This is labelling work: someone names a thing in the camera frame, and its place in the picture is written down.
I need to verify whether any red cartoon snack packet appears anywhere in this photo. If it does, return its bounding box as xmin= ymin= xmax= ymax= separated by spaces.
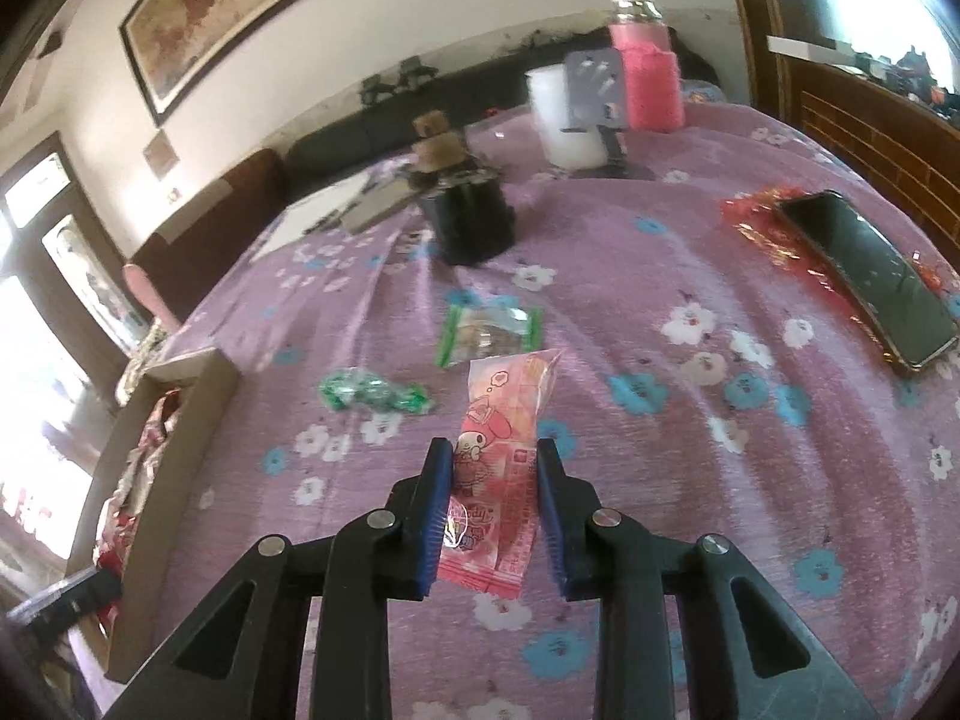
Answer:
xmin=92 ymin=388 xmax=182 ymax=616

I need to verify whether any pink cartoon snack packet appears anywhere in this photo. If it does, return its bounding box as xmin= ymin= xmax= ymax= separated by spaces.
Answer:
xmin=438 ymin=349 xmax=562 ymax=600

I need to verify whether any green twisted candy packet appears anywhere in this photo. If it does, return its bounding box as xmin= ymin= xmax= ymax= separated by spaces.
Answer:
xmin=317 ymin=367 xmax=434 ymax=415

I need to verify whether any green clear snack packet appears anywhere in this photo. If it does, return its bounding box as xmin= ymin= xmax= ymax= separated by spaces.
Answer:
xmin=434 ymin=305 xmax=544 ymax=367

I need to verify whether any shallow cardboard box tray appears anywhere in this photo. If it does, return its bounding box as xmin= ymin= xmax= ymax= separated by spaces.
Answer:
xmin=67 ymin=348 xmax=241 ymax=683

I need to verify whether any purple floral tablecloth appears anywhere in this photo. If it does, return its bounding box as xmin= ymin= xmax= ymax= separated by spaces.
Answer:
xmin=153 ymin=104 xmax=958 ymax=718

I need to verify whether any black smartphone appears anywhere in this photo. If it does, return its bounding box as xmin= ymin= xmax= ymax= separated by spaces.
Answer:
xmin=775 ymin=190 xmax=958 ymax=372

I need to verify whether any wooden glass door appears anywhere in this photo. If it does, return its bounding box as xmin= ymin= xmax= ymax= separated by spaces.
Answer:
xmin=2 ymin=132 xmax=151 ymax=408

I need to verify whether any brown pink armchair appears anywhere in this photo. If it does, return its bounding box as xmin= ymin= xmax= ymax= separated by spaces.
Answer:
xmin=124 ymin=149 xmax=288 ymax=333

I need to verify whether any white paper sheet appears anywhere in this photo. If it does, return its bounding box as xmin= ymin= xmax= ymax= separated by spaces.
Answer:
xmin=251 ymin=171 xmax=371 ymax=262

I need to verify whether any red foil wrapper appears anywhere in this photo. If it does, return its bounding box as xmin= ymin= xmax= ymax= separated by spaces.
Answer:
xmin=721 ymin=187 xmax=958 ymax=320

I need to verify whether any grey notebook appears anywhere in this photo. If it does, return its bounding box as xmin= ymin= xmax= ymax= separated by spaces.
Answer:
xmin=340 ymin=181 xmax=416 ymax=236

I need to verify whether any black jar near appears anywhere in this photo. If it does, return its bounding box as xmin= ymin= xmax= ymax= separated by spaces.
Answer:
xmin=416 ymin=169 xmax=516 ymax=266

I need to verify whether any white cup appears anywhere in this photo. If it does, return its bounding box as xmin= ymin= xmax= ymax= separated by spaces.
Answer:
xmin=526 ymin=65 xmax=608 ymax=172

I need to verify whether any wooden headboard cabinet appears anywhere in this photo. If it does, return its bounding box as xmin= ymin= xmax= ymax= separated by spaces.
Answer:
xmin=766 ymin=36 xmax=960 ymax=263

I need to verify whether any pink water bottle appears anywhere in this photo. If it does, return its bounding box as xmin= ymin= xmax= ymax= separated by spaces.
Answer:
xmin=608 ymin=0 xmax=685 ymax=133

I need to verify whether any black sofa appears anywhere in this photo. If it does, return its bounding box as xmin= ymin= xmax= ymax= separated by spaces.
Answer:
xmin=283 ymin=24 xmax=723 ymax=205

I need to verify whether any framed wall painting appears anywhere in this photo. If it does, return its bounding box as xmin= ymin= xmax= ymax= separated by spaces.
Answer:
xmin=121 ymin=0 xmax=296 ymax=125

